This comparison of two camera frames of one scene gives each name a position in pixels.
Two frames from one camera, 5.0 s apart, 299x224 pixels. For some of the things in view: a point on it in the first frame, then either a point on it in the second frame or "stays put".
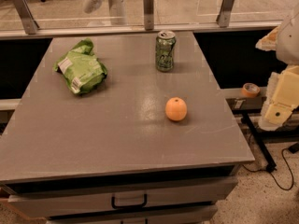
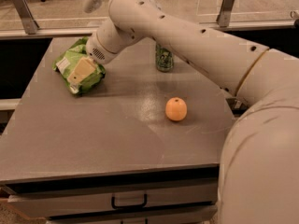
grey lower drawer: (191, 215) stays put
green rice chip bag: (81, 69) stays put
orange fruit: (176, 108) stays put
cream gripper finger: (286, 96) to (84, 67)
